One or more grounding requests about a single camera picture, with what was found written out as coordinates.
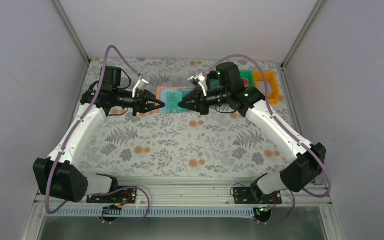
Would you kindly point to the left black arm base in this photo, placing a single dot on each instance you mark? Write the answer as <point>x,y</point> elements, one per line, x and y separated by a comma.
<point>116,200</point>

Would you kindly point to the orange leather card holder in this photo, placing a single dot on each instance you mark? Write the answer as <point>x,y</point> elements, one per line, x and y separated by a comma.
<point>161,95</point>

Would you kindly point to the white card in orange bin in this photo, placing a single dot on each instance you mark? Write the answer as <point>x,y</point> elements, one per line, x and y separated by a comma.
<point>260,85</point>

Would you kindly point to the orange plastic bin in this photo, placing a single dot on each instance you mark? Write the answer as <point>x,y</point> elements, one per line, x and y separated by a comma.
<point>269,77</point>

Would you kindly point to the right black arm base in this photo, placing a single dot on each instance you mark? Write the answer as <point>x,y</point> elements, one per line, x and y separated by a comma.
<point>252,195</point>

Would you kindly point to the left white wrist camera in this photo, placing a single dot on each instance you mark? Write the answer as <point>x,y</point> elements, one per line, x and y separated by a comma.
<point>140,85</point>

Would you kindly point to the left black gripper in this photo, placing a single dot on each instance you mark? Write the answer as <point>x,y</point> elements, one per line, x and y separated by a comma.
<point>137,103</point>

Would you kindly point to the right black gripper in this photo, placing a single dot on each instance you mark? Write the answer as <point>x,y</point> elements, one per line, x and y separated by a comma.
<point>204,103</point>

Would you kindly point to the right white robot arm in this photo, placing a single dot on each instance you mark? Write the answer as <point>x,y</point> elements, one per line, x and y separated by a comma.
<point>305,158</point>

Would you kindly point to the aluminium mounting rail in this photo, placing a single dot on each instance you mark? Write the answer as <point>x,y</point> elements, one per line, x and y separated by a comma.
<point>206,192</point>

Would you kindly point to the green plastic bin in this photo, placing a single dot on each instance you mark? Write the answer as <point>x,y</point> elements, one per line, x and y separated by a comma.
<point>247,77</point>

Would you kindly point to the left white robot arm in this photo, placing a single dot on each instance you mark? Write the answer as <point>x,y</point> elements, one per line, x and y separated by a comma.
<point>58,174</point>

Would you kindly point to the black plastic bin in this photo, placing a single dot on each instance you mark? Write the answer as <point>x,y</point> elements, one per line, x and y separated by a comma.
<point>213,83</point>

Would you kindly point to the floral table mat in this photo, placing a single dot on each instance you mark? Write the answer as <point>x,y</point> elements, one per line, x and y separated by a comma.
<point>182,144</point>

